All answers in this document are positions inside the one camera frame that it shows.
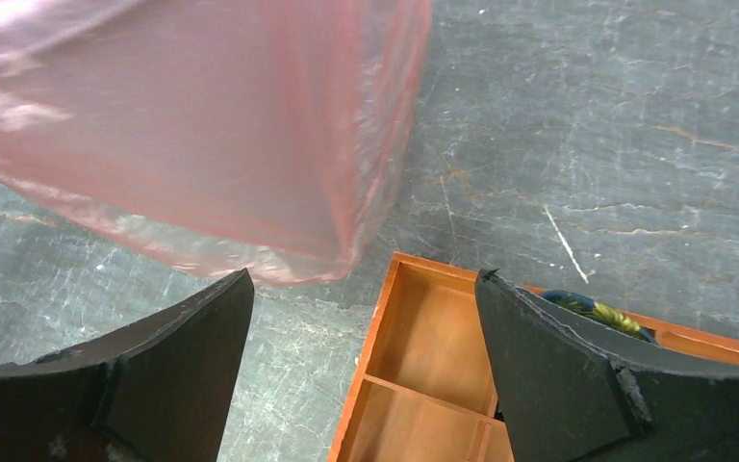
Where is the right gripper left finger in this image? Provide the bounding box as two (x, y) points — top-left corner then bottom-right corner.
(0, 270), (254, 461)

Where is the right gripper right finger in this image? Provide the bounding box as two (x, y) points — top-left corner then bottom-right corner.
(475, 270), (739, 461)

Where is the red plastic trash bag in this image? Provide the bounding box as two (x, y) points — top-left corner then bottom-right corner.
(0, 1), (432, 284)

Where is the orange compartment tray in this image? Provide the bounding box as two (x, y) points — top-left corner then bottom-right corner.
(328, 253), (739, 461)

